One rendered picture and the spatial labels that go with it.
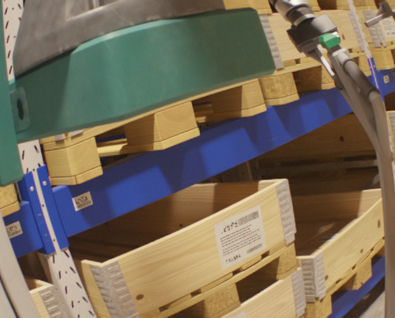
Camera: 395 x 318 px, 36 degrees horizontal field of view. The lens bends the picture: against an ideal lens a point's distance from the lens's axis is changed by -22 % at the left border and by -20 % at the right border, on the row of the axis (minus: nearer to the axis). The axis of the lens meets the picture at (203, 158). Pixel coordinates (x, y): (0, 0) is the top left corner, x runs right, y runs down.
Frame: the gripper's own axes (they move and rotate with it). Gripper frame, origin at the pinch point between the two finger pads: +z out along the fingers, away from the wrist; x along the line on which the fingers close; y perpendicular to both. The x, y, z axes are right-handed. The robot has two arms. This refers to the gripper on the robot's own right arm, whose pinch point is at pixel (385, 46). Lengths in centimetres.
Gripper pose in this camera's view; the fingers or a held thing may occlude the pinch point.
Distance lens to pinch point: 150.6
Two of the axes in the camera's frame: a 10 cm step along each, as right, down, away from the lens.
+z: -8.7, 4.9, 0.9
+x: -4.9, -8.6, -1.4
